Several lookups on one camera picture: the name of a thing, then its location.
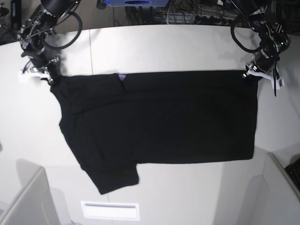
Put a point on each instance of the grey left partition panel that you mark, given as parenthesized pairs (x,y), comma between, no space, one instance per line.
(33,203)

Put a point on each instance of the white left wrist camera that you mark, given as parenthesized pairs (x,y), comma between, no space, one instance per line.
(277,83)

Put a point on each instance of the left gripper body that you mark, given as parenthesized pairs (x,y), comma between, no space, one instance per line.
(262,67)

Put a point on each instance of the black T-shirt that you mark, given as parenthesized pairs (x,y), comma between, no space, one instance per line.
(114,122)

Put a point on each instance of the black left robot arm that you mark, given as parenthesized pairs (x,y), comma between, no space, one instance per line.
(274,40)

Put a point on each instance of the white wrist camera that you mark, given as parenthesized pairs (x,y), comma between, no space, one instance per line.
(24,77)
(277,83)

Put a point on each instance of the black keyboard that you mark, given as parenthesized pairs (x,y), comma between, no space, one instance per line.
(293,171)

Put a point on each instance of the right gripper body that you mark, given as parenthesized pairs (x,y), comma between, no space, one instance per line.
(44,67)

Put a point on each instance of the grey partition panel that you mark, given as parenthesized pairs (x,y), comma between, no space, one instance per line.
(259,191)
(33,203)

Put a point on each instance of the grey right partition panel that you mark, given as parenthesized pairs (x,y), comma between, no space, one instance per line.
(259,191)

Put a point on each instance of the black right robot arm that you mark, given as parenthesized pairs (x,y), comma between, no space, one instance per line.
(32,37)

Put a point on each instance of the blue box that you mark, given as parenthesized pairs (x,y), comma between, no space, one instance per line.
(146,3)

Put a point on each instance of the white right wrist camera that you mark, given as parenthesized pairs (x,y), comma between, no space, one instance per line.
(24,77)

